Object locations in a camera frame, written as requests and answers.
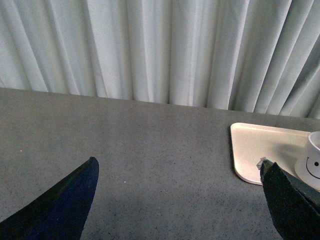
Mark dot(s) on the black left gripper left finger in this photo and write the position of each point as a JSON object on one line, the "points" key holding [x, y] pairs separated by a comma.
{"points": [[58, 214]]}

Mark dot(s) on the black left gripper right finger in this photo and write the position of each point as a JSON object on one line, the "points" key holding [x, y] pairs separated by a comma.
{"points": [[294, 206]]}

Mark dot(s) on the white smiley face mug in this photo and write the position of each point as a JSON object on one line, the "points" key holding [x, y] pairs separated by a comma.
{"points": [[307, 166]]}

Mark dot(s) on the beige rectangular plastic tray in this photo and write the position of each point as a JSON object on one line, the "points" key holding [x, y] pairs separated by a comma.
{"points": [[252, 142]]}

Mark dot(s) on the pale grey pleated curtain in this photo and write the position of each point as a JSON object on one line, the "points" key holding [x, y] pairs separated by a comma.
{"points": [[256, 56]]}

